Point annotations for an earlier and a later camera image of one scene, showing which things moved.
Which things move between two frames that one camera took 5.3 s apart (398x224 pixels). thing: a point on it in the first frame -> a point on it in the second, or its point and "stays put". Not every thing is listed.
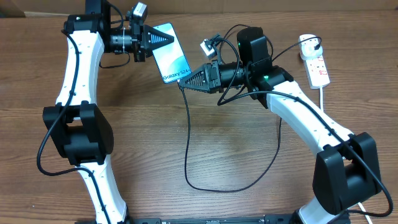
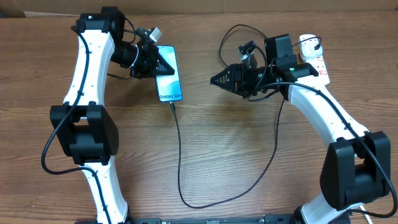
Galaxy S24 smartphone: [171, 60] -> [168, 86]
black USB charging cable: [188, 180] -> [277, 127]
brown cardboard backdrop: [17, 8] stays put
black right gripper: [212, 78] -> [235, 72]
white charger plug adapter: [307, 50] stays put
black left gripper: [150, 33] -> [148, 69]
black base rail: [270, 219] stays put
